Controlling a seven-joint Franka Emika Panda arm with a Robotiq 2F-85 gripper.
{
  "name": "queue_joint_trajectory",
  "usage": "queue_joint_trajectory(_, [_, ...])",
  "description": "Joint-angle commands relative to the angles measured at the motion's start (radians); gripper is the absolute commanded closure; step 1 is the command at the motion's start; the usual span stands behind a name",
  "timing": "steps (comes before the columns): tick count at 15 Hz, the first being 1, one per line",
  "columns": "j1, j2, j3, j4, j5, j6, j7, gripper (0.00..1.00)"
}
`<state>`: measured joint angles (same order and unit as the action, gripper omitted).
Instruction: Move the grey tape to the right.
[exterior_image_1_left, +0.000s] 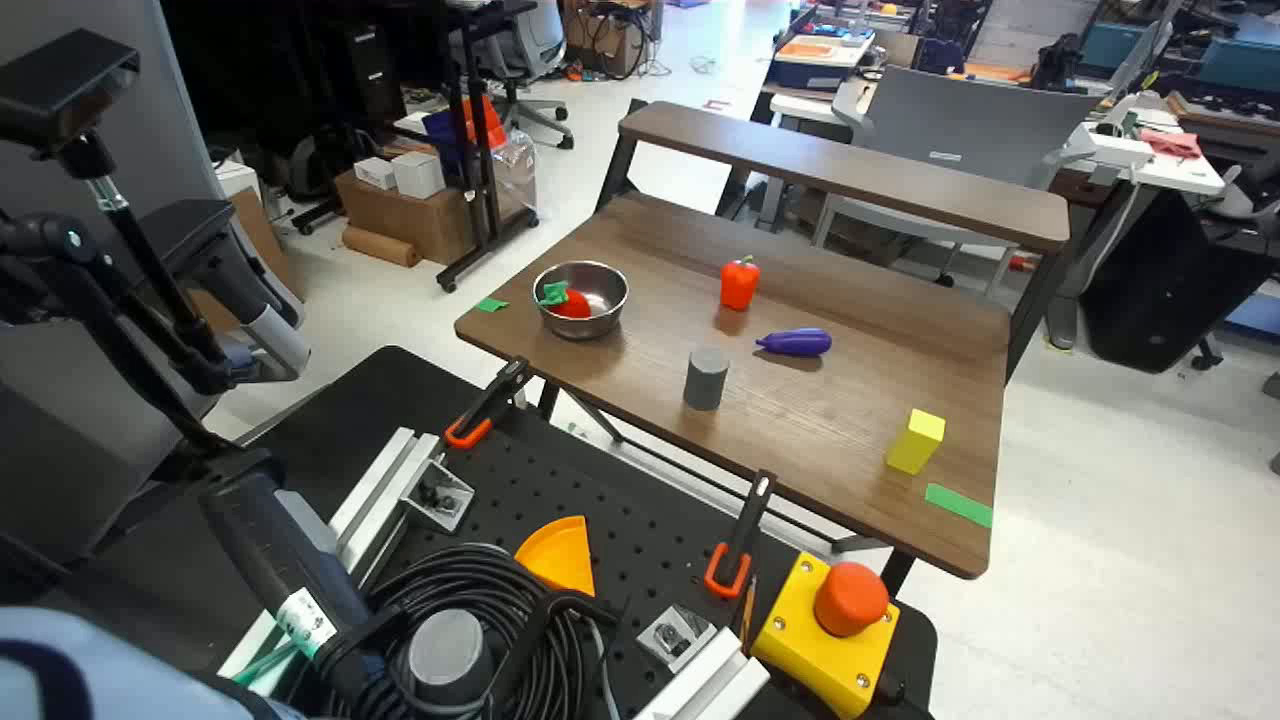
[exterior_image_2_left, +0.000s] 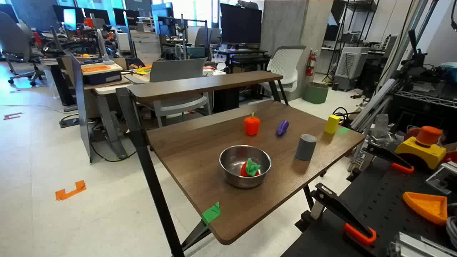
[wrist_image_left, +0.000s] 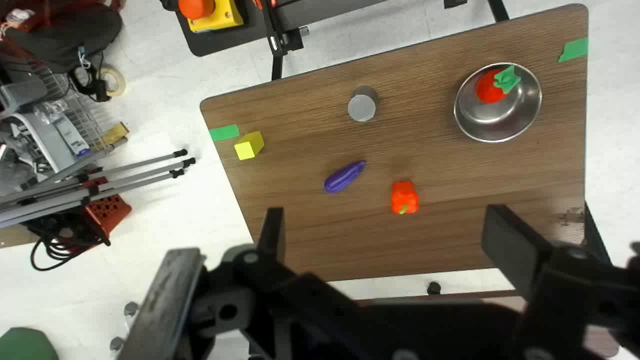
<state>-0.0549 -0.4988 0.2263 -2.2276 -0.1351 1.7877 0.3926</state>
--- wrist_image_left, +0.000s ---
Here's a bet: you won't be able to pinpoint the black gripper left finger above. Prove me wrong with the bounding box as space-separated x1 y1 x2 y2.
256 205 361 336

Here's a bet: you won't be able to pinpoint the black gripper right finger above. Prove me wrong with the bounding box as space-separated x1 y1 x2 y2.
480 204 640 330

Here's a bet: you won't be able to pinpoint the grey tape roll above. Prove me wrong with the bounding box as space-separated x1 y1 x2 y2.
344 85 381 125

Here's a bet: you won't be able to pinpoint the green tape marker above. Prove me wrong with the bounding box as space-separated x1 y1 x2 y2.
207 121 242 143
556 36 590 65

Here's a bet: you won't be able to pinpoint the pale tape roll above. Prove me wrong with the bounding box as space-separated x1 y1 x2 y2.
97 63 127 99

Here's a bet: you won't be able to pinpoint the purple toy eggplant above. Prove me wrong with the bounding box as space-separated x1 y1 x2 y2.
321 157 368 195

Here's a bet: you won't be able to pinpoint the yellow block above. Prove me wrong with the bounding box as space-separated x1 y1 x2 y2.
231 129 266 161

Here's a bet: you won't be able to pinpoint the steel bowl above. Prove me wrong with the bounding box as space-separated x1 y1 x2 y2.
452 59 544 145

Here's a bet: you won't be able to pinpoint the orange toy pepper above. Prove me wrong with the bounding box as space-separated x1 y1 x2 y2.
387 177 422 217

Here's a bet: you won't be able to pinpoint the red toy tomato green stem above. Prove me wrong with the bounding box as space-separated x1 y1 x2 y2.
473 63 524 106

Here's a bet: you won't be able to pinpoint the red perforated block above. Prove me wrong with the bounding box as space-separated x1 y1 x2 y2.
81 194 133 245

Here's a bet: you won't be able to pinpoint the grey tripod legs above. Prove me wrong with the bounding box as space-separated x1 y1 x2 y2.
0 145 199 231

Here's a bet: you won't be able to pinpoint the yellow emergency stop red button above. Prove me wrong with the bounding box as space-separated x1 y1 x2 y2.
175 0 245 36

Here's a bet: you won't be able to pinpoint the green round object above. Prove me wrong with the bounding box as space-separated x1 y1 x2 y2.
0 325 60 360

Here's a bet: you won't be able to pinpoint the black bag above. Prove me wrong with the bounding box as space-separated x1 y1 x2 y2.
0 0 126 70

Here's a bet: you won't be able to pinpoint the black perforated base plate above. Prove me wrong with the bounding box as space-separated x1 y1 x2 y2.
157 0 385 59

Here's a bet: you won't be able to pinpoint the black cable loop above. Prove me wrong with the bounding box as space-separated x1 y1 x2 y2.
25 227 90 273

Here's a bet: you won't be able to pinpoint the grey wire basket clutter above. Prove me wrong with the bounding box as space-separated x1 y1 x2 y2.
0 82 132 177

